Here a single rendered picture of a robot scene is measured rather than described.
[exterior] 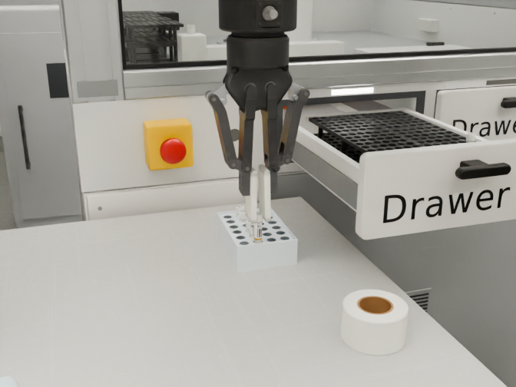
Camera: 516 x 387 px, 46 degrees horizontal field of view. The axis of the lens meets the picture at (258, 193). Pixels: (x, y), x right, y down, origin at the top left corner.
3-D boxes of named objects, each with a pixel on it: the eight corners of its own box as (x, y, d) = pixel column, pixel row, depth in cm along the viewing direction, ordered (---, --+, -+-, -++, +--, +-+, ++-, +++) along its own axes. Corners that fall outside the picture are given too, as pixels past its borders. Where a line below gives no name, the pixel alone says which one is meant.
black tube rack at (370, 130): (473, 183, 91) (478, 142, 89) (366, 196, 86) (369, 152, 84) (398, 145, 111) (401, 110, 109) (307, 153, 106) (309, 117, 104)
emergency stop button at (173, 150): (187, 163, 94) (186, 138, 93) (161, 166, 93) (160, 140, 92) (183, 158, 97) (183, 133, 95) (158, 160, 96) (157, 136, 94)
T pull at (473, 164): (511, 174, 76) (513, 163, 75) (459, 180, 73) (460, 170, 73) (492, 166, 79) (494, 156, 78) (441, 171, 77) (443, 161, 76)
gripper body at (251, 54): (230, 37, 68) (231, 118, 71) (302, 34, 70) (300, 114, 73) (216, 31, 75) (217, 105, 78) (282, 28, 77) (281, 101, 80)
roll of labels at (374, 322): (419, 341, 66) (422, 309, 65) (373, 364, 62) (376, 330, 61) (372, 313, 71) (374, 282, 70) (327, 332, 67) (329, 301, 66)
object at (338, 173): (533, 201, 85) (540, 159, 83) (366, 223, 78) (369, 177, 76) (391, 132, 121) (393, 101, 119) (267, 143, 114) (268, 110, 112)
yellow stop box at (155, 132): (195, 168, 97) (193, 124, 95) (150, 173, 95) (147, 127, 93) (188, 160, 102) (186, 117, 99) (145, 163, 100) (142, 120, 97)
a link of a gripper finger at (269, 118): (256, 79, 76) (267, 77, 77) (262, 163, 80) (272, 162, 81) (265, 84, 73) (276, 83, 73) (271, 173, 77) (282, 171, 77)
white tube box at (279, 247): (297, 264, 83) (297, 239, 82) (236, 272, 81) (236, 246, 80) (270, 229, 94) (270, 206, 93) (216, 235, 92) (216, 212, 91)
